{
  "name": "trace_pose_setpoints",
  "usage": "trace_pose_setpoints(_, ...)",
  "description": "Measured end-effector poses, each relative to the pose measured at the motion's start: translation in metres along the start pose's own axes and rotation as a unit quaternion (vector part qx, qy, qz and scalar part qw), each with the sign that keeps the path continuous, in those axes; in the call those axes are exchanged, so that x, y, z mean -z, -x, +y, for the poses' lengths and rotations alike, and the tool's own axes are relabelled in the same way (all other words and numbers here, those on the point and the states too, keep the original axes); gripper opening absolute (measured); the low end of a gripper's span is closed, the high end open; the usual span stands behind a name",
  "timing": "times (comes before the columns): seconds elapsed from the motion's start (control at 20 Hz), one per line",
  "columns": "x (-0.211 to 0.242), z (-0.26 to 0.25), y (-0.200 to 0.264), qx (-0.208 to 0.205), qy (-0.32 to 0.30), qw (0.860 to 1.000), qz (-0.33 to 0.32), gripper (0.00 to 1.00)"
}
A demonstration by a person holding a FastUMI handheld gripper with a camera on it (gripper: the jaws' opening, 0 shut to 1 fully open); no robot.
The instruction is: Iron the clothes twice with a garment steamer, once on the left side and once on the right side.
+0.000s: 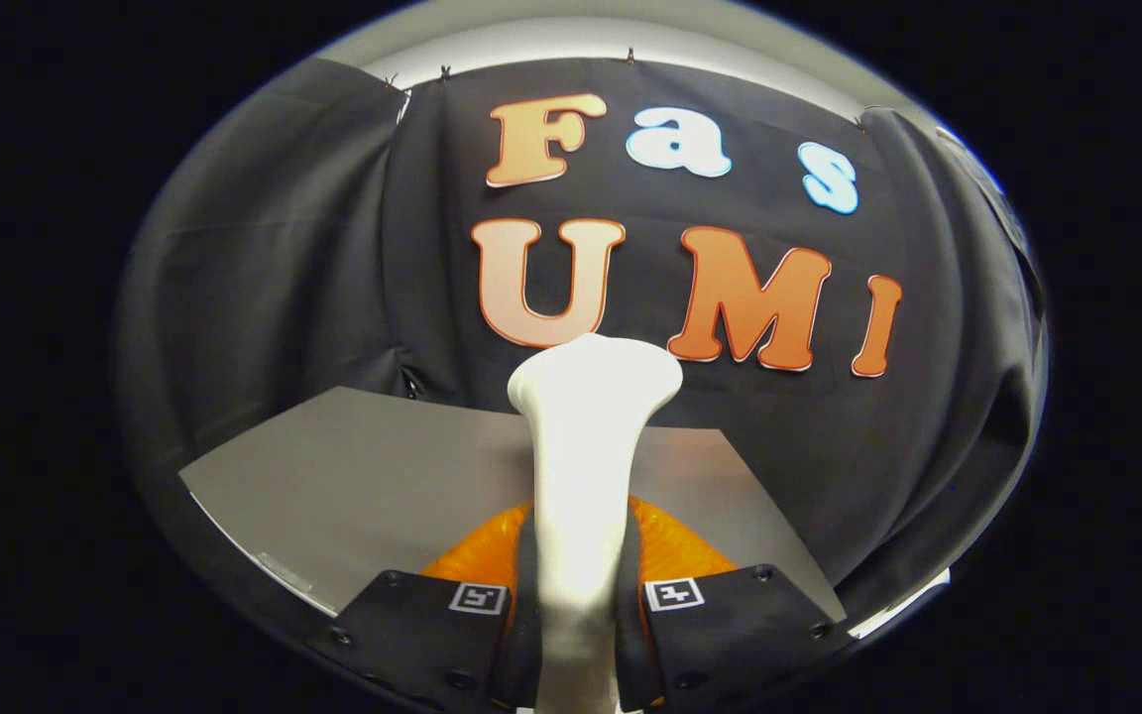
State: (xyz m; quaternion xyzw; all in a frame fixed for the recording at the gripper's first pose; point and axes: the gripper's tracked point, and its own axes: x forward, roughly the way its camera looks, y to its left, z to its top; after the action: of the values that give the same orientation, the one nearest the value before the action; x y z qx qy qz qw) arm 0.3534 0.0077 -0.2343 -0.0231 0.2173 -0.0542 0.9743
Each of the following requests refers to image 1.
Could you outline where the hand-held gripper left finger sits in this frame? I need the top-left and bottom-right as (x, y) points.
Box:
(306, 499), (544, 713)

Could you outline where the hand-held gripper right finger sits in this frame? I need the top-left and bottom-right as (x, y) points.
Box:
(613, 494), (857, 714)

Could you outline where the white garment steamer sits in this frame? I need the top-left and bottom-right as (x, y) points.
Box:
(507, 332), (686, 714)

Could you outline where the grey cabinet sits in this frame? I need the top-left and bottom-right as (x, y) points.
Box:
(179, 387), (848, 621)

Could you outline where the white table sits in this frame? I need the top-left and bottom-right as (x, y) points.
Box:
(847, 568), (951, 639)

